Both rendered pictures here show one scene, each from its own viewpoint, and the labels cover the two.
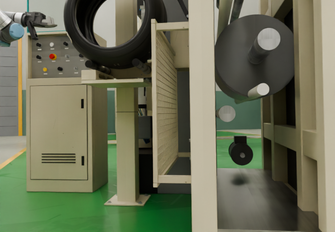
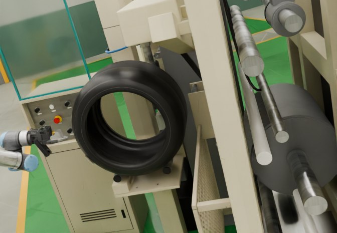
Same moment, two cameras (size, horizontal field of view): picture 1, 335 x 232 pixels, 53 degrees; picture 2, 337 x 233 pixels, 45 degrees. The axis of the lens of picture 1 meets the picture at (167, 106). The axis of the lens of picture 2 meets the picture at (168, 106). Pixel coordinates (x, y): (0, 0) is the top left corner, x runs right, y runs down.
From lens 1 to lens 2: 1.33 m
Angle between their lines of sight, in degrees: 21
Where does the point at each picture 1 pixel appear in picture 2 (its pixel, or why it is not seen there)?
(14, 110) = not seen: outside the picture
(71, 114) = (97, 175)
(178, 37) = (200, 108)
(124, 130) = (163, 199)
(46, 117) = (72, 181)
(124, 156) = (169, 221)
